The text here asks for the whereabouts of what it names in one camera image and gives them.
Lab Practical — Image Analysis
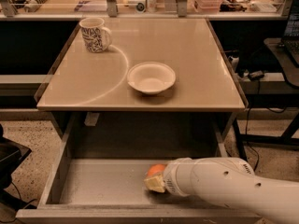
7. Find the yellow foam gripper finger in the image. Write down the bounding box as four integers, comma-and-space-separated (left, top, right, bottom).
144, 174, 165, 193

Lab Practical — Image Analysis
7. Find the orange fruit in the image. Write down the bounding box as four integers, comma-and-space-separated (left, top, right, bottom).
147, 164, 165, 176

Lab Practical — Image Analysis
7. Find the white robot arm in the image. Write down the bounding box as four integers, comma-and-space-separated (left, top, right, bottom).
144, 158, 299, 224

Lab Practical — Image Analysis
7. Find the open grey drawer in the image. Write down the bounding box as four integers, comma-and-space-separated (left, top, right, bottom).
17, 112, 258, 224

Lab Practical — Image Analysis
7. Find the grey cabinet with counter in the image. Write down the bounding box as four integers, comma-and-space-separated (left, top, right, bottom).
34, 17, 249, 142

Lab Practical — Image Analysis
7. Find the black table leg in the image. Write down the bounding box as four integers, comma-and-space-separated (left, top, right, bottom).
233, 119, 248, 161

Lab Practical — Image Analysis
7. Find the white paper bowl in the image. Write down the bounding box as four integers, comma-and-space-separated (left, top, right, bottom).
127, 62, 176, 95

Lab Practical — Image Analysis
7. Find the black power adapter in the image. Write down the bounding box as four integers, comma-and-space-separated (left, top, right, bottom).
248, 71, 264, 80

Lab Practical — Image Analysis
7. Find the black chair base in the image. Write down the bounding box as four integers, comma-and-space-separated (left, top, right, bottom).
0, 125, 36, 211

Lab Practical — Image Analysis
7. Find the black patterned white mug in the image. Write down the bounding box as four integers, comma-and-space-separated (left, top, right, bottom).
79, 18, 112, 53

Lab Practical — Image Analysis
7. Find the black laptop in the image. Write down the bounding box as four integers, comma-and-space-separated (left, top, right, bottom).
281, 0, 299, 65

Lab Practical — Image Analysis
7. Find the black coil spring tool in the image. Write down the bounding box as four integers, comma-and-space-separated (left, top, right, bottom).
24, 0, 48, 12

